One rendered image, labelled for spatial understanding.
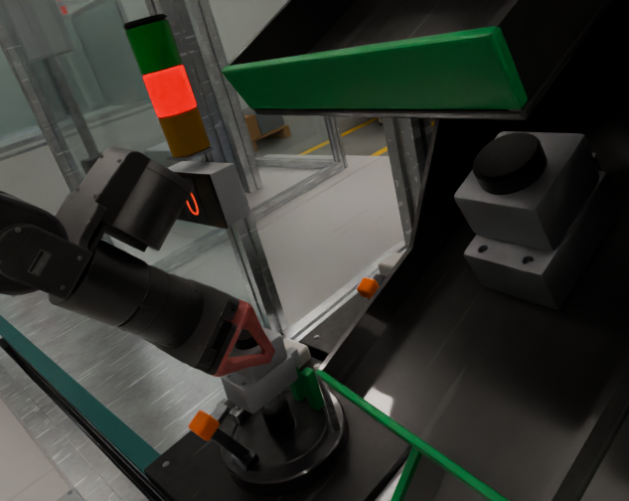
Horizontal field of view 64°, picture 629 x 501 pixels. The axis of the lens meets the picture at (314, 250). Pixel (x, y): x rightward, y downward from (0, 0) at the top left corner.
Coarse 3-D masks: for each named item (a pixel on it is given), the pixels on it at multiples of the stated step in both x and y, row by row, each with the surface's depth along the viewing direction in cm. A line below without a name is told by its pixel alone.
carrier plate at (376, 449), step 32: (352, 416) 57; (192, 448) 58; (352, 448) 53; (384, 448) 52; (160, 480) 55; (192, 480) 54; (224, 480) 53; (320, 480) 50; (352, 480) 49; (384, 480) 49
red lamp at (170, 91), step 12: (156, 72) 59; (168, 72) 58; (180, 72) 59; (156, 84) 58; (168, 84) 58; (180, 84) 59; (156, 96) 59; (168, 96) 58; (180, 96) 59; (192, 96) 60; (156, 108) 60; (168, 108) 59; (180, 108) 59
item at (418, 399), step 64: (576, 64) 34; (448, 128) 29; (512, 128) 32; (576, 128) 31; (448, 192) 30; (448, 256) 30; (384, 320) 29; (448, 320) 27; (512, 320) 25; (576, 320) 23; (384, 384) 27; (448, 384) 25; (512, 384) 23; (576, 384) 21; (448, 448) 23; (512, 448) 21; (576, 448) 18
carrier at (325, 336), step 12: (396, 252) 84; (384, 264) 82; (348, 300) 78; (360, 300) 78; (336, 312) 76; (348, 312) 75; (324, 324) 74; (336, 324) 73; (348, 324) 73; (312, 336) 72; (324, 336) 72; (336, 336) 71; (312, 348) 70; (324, 348) 69
